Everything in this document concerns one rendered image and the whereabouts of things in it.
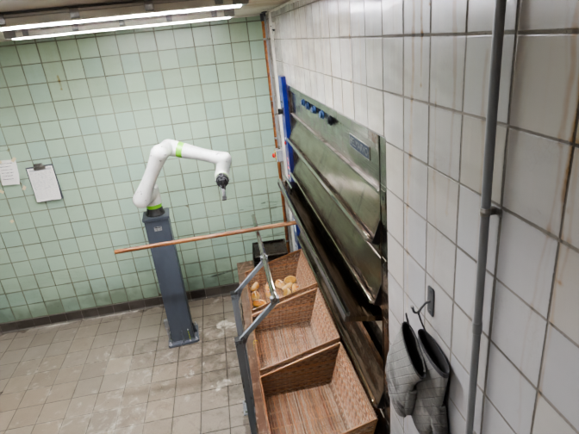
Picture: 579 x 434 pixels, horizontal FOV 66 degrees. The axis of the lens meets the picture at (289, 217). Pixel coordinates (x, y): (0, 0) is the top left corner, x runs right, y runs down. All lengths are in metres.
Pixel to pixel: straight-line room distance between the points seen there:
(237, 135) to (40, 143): 1.68
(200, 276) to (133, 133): 1.54
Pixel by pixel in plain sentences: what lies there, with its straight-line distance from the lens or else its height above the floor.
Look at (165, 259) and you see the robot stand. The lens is 3.79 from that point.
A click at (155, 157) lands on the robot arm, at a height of 1.72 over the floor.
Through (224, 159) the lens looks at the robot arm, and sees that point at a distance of 3.33.
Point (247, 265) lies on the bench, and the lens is 3.97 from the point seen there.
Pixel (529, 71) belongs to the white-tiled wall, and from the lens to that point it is 0.84.
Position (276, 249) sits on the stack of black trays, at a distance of 3.74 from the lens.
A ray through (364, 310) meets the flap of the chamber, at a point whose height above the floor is 1.40.
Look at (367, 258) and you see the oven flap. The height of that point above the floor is 1.55.
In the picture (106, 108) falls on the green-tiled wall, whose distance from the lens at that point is 4.21.
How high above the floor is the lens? 2.44
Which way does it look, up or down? 22 degrees down
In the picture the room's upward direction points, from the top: 6 degrees counter-clockwise
